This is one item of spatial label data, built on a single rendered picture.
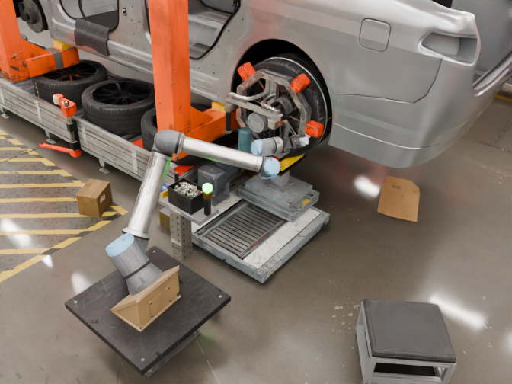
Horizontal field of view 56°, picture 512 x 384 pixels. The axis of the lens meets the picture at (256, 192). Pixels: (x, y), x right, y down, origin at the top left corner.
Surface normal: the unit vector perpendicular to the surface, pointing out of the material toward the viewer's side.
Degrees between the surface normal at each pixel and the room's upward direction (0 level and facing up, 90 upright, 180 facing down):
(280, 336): 0
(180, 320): 0
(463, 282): 0
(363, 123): 90
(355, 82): 90
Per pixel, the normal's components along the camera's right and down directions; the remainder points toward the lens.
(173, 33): 0.79, 0.38
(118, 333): 0.05, -0.82
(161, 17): -0.60, 0.43
